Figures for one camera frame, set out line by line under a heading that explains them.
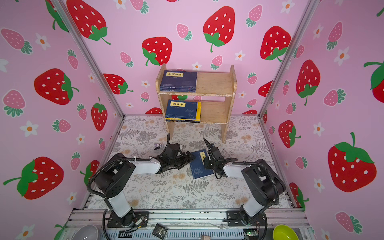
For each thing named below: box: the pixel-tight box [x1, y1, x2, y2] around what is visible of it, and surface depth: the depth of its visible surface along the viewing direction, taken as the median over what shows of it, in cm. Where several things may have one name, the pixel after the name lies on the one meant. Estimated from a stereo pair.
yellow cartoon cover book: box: [165, 102, 202, 123], surface depth 89 cm
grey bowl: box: [71, 224, 99, 240], surface depth 69 cm
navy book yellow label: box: [160, 86, 196, 93], surface depth 75 cm
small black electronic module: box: [152, 223, 169, 240], surface depth 71 cm
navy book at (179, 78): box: [160, 70, 198, 86], surface depth 79 cm
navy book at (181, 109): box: [165, 99, 198, 120], surface depth 90 cm
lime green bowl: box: [272, 224, 299, 240], surface depth 70 cm
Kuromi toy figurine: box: [153, 143, 164, 151], surface depth 102 cm
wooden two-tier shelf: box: [155, 63, 237, 143], surface depth 80 cm
